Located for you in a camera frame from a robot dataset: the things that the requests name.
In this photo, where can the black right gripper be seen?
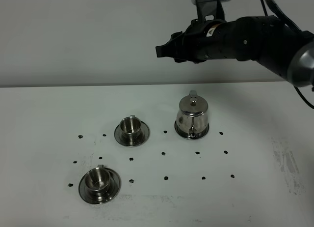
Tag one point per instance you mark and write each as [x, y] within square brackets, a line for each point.
[208, 37]

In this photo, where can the stainless steel teapot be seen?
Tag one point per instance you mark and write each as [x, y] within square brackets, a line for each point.
[192, 116]

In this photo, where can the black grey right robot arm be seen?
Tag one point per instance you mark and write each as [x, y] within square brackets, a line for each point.
[274, 42]

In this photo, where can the steel teapot saucer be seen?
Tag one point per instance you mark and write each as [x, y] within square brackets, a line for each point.
[190, 136]

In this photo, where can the far stainless steel teacup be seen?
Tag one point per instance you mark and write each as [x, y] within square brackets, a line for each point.
[130, 127]

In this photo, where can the stainless steel teacup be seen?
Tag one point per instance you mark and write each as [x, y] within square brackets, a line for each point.
[130, 127]
[97, 180]

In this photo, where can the near stainless steel teacup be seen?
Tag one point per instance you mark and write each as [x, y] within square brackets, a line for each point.
[97, 180]

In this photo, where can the far steel saucer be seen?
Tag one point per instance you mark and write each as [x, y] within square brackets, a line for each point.
[132, 142]

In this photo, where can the near steel saucer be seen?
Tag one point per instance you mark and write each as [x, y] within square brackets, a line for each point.
[99, 198]

